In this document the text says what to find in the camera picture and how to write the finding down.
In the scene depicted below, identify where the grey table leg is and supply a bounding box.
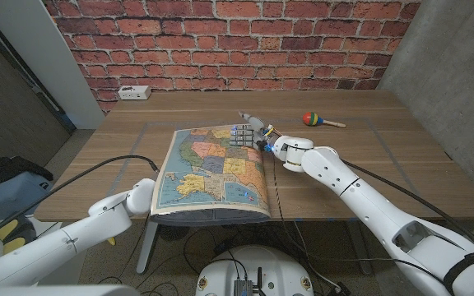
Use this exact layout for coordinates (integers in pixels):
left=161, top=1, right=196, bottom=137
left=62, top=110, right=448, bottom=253
left=346, top=221, right=374, bottom=275

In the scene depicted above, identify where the colourful striped wooden maraca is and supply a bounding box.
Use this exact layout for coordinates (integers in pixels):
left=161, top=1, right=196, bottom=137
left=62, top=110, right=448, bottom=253
left=302, top=111, right=347, bottom=129

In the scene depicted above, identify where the black floor fan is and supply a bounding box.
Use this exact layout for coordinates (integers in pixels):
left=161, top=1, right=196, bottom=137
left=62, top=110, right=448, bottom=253
left=158, top=224, right=192, bottom=243

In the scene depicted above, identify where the white table leg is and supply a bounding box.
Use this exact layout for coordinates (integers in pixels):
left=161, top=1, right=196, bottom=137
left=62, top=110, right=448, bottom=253
left=136, top=221, right=160, bottom=275

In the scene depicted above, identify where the black cloth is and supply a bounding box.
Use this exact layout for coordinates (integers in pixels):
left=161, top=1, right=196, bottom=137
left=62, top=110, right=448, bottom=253
left=0, top=155, right=55, bottom=195

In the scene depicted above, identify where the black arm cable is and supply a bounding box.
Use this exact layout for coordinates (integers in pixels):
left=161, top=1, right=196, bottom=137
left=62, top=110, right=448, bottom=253
left=341, top=159, right=474, bottom=266
left=0, top=155, right=160, bottom=246

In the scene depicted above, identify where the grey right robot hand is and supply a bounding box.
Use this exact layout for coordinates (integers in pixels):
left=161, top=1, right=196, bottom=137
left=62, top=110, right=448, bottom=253
left=229, top=110, right=277, bottom=152

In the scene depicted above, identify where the black and yellow foot pedal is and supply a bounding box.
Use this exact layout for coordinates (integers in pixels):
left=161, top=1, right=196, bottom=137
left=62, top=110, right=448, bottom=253
left=0, top=216, right=37, bottom=257

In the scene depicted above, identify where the white robot torso base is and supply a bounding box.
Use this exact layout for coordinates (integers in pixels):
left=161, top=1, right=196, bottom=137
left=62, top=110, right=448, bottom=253
left=195, top=245, right=315, bottom=296

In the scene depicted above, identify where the printed United States map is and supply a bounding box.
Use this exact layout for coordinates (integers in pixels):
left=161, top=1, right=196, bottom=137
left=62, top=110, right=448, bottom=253
left=150, top=123, right=272, bottom=227

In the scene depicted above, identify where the blue plastic bin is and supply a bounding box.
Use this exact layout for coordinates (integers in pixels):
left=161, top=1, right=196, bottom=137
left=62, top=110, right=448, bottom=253
left=0, top=170, right=53, bottom=223

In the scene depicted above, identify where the white power outlet box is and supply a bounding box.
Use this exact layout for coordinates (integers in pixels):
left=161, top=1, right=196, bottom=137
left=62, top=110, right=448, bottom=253
left=117, top=85, right=152, bottom=101

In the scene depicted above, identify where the red brick printed backdrop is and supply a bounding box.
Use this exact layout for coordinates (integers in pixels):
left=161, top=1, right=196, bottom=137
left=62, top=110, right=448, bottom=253
left=43, top=0, right=423, bottom=113

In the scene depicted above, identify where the grey electronics box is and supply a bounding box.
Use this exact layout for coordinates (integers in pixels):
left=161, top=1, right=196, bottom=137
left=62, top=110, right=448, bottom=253
left=232, top=279, right=253, bottom=296

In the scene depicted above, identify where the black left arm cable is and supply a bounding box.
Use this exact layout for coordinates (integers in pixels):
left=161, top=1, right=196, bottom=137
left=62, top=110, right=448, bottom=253
left=0, top=155, right=160, bottom=246

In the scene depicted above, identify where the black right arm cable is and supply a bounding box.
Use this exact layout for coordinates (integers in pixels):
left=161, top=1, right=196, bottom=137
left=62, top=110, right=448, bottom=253
left=341, top=159, right=474, bottom=266

